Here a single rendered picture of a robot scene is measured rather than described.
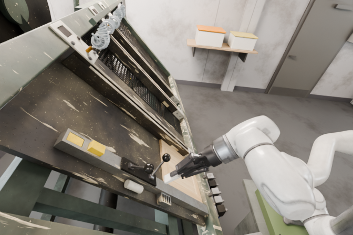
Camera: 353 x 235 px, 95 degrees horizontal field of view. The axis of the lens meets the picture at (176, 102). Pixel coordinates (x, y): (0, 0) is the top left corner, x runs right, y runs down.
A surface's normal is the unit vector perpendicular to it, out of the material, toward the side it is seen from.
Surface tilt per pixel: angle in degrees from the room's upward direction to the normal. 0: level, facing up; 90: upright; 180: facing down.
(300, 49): 90
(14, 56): 50
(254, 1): 90
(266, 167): 44
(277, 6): 90
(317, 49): 90
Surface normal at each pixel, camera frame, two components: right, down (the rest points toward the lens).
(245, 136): -0.58, -0.59
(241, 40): -0.04, 0.58
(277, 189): -0.68, -0.38
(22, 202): 0.82, -0.53
